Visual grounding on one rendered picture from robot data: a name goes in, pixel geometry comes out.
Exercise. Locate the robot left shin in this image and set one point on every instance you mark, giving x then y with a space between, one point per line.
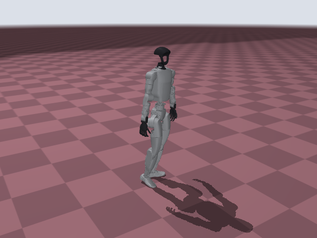
158 159

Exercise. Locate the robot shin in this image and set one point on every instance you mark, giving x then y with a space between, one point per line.
150 162
158 159

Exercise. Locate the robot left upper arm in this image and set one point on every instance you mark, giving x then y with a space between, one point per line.
172 87

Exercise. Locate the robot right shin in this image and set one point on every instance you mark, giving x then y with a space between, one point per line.
150 162

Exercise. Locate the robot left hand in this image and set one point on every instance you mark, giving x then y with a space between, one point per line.
173 113

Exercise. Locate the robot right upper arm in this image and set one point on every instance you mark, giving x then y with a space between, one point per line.
150 78

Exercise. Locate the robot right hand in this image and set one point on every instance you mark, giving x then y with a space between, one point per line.
144 128

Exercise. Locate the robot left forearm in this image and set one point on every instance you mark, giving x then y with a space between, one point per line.
172 100

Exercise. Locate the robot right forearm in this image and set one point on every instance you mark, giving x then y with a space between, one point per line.
146 106

